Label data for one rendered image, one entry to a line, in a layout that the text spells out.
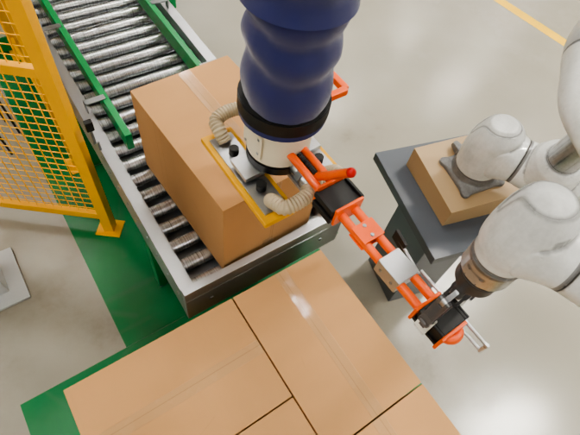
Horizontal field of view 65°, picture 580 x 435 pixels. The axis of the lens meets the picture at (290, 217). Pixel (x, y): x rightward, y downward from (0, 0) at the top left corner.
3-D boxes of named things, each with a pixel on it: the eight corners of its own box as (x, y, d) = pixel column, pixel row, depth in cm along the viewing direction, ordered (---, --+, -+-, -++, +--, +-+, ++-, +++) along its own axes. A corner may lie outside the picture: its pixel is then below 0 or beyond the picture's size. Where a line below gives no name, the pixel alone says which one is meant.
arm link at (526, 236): (460, 261, 72) (539, 305, 70) (510, 205, 59) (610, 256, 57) (480, 215, 78) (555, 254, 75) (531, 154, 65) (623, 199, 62)
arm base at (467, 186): (472, 140, 177) (478, 130, 172) (505, 185, 167) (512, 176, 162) (431, 152, 172) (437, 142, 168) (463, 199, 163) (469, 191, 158)
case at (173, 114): (146, 164, 192) (129, 90, 158) (227, 129, 208) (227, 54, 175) (223, 271, 169) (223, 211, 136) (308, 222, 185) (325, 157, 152)
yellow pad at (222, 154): (200, 142, 131) (199, 130, 127) (230, 129, 135) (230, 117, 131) (265, 230, 118) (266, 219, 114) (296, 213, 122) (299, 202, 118)
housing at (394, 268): (371, 269, 103) (376, 260, 100) (393, 255, 106) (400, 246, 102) (392, 293, 101) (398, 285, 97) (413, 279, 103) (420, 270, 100)
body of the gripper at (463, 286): (484, 242, 82) (463, 266, 90) (451, 263, 79) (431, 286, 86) (516, 275, 79) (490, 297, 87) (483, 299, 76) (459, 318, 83)
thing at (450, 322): (406, 317, 98) (414, 308, 94) (431, 299, 101) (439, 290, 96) (433, 349, 94) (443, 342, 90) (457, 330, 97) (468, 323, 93)
